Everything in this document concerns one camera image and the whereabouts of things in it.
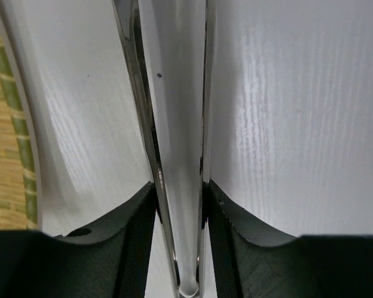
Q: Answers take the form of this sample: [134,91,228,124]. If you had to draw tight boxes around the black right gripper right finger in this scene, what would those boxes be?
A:
[203,181,373,297]

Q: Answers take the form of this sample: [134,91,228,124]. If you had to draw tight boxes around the bamboo sushi mat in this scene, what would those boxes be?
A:
[0,16,38,229]

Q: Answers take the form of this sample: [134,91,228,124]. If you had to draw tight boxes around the metal tongs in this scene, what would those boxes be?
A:
[113,1,215,297]

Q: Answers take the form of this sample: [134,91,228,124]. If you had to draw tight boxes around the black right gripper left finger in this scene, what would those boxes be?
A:
[0,183,157,297]

